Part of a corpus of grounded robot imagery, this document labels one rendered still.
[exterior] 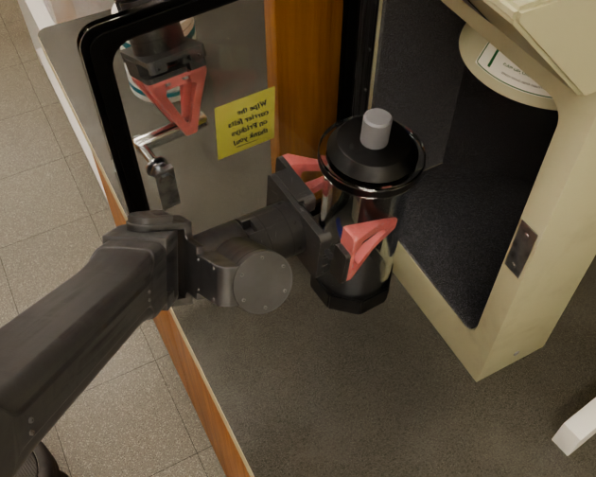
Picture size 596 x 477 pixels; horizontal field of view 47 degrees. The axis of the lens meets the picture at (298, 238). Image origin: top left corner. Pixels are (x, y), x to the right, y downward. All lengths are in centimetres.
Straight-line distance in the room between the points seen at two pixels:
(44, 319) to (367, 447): 50
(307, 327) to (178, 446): 102
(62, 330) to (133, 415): 152
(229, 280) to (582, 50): 32
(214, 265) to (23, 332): 20
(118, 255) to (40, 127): 218
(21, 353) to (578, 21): 38
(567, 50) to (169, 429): 159
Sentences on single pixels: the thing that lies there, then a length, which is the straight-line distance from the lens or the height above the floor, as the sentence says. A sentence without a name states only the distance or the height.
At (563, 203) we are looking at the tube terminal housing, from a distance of 65.
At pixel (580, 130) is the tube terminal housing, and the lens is 59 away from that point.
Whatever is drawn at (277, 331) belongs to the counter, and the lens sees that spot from 92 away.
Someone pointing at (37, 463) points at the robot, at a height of 24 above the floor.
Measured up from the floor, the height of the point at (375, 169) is 126.
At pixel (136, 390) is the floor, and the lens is 197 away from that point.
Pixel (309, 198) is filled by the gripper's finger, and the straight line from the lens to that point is 68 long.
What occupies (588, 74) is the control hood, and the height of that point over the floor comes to 143.
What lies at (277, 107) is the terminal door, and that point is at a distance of 79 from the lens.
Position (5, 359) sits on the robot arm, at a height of 141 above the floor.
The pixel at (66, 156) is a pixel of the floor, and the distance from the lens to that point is 259.
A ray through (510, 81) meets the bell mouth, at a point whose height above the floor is 133.
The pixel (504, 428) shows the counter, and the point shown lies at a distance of 89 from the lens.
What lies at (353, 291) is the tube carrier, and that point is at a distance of 80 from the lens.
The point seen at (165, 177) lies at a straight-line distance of 74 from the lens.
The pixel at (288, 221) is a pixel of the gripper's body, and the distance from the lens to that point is 67.
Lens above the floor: 173
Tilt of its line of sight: 52 degrees down
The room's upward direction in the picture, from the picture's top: straight up
